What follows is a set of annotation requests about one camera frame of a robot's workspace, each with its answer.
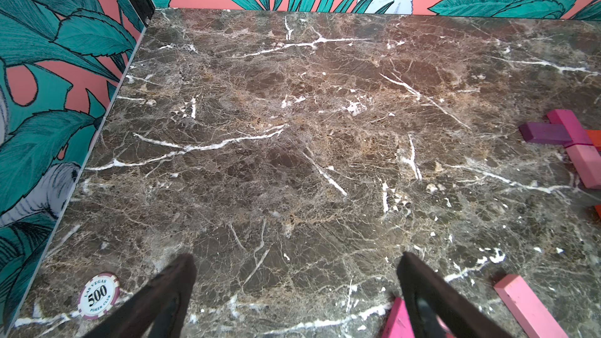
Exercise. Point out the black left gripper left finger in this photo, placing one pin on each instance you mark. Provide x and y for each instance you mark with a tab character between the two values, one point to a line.
159	309

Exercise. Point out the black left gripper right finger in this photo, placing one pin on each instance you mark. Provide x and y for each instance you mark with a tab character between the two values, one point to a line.
435	309

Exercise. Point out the purple block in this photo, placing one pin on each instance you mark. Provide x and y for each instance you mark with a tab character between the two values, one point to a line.
545	133

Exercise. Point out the pink block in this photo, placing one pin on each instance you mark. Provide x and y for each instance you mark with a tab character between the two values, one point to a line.
586	160
531	314

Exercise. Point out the magenta block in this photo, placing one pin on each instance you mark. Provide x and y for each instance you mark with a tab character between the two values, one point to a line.
398	323
577	134

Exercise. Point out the poker chip 500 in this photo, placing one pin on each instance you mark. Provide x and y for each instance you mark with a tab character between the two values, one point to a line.
99	295

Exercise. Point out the pink block top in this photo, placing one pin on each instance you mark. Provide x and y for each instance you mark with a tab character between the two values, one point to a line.
531	314

